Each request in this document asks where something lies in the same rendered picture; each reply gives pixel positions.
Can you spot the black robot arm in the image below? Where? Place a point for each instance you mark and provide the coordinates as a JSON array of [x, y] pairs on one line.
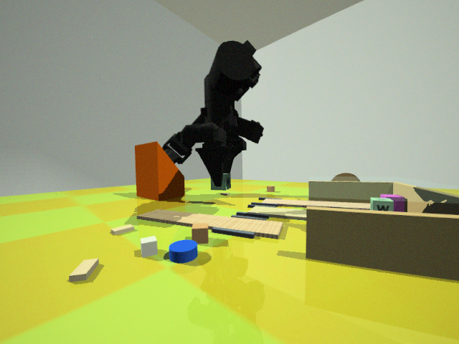
[[231, 75]]

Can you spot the blue cylinder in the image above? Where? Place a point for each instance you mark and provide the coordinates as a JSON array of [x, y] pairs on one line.
[[183, 251]]

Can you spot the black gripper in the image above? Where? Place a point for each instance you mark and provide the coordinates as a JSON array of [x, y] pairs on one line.
[[218, 149]]

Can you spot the light green letter cube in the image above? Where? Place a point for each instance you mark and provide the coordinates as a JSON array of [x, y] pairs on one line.
[[226, 183]]

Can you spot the white cube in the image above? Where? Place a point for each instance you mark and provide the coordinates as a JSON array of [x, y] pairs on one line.
[[149, 246]]

